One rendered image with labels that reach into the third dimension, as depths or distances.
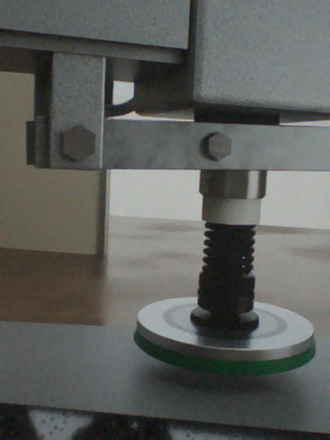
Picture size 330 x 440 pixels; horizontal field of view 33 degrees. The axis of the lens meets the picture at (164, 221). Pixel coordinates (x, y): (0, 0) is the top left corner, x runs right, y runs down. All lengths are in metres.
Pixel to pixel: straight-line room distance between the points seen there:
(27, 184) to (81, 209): 0.62
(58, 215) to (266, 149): 5.30
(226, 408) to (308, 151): 0.29
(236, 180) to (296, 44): 0.16
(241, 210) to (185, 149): 0.11
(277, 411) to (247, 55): 0.35
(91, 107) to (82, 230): 5.29
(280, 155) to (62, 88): 0.25
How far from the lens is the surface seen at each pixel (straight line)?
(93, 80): 0.54
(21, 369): 0.69
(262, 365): 0.61
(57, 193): 5.86
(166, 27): 0.55
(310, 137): 0.65
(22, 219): 6.01
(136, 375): 0.67
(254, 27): 0.57
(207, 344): 0.61
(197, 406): 0.60
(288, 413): 0.61
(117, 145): 0.56
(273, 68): 0.57
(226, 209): 0.64
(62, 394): 0.62
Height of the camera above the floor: 1.06
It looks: 7 degrees down
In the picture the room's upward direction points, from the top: 3 degrees clockwise
